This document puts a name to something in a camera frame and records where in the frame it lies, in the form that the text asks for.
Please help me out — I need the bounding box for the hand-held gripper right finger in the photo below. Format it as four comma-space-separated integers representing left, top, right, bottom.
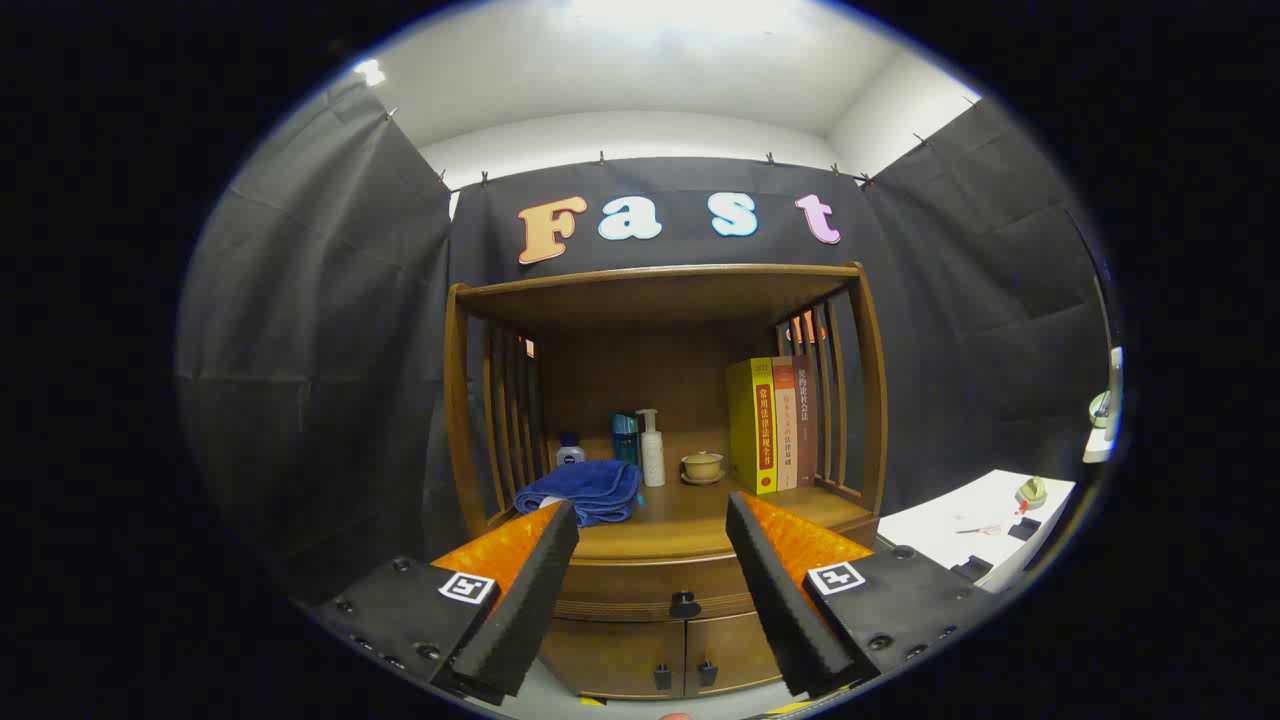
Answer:
725, 490, 1001, 701

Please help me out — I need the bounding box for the beige orange book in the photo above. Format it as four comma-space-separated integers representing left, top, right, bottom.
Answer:
770, 355, 799, 491

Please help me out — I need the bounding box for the wooden cabinet door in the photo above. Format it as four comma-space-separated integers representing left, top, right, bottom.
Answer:
686, 610, 791, 696
540, 617, 687, 699

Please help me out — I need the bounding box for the white pump bottle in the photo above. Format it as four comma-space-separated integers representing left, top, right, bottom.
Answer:
636, 408, 667, 488

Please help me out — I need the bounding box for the wooden cabinet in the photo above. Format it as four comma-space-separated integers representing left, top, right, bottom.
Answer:
443, 262, 889, 701

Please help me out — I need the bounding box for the white and green device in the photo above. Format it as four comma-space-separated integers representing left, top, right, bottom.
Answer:
1083, 345, 1124, 464

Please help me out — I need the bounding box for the white drawer unit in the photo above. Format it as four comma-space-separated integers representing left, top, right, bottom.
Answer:
877, 468, 1079, 596

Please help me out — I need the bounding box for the wooden countertop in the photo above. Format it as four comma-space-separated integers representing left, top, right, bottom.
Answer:
488, 432, 879, 563

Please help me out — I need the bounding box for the brown book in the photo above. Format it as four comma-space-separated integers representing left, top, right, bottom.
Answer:
793, 355, 819, 487

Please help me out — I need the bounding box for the blue folded towel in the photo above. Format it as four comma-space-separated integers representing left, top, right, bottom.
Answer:
513, 459, 643, 528

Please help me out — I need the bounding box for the wooden drawer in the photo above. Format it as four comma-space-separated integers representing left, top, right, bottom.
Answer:
545, 548, 766, 623

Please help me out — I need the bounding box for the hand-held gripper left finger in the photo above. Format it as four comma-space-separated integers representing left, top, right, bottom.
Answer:
300, 500, 581, 706

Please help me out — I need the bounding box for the thick yellow book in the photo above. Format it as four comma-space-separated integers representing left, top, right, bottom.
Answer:
727, 357, 779, 496

